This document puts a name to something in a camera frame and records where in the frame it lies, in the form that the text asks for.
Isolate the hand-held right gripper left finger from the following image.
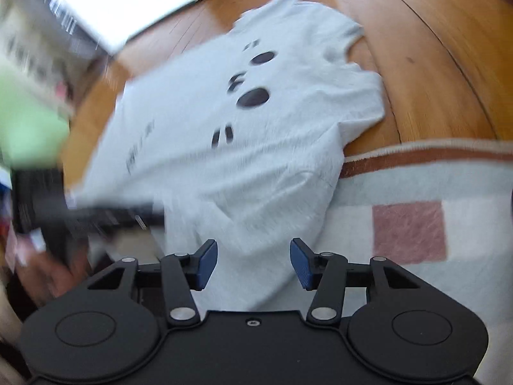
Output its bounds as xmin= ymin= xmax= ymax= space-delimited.
xmin=86 ymin=238 xmax=219 ymax=327

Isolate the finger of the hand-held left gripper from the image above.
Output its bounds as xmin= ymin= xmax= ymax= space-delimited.
xmin=66 ymin=202 xmax=166 ymax=229

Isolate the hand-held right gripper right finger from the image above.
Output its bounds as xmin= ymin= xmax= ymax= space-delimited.
xmin=290 ymin=237 xmax=419 ymax=326

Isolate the grey face print t-shirt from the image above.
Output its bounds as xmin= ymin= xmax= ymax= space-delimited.
xmin=66 ymin=0 xmax=385 ymax=313

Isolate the person's left hand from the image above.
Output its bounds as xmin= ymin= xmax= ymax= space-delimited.
xmin=16 ymin=244 xmax=91 ymax=309

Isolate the green cloth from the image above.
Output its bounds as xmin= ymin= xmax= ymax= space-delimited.
xmin=0 ymin=64 xmax=71 ymax=167

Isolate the checkered rug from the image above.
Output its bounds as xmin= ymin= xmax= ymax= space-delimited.
xmin=321 ymin=138 xmax=513 ymax=370

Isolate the white shelf unit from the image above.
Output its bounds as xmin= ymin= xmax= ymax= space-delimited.
xmin=0 ymin=0 xmax=109 ymax=109

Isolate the white door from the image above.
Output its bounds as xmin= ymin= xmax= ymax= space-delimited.
xmin=20 ymin=0 xmax=205 ymax=55

